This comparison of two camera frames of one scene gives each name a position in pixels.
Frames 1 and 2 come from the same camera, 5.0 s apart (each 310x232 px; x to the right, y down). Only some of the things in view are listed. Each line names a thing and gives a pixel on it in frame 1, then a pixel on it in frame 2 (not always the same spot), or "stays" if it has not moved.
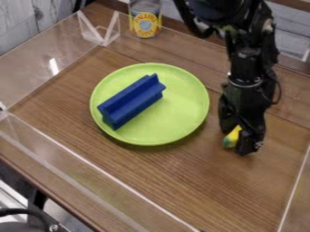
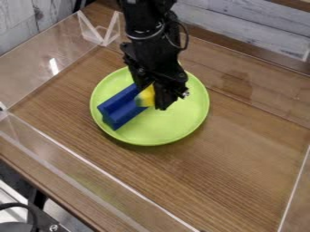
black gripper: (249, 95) -> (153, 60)
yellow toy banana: (232, 139) -> (147, 98)
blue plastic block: (123, 105) stays
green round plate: (173, 118) stays
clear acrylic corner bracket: (99, 34) stays
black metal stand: (37, 202) stays
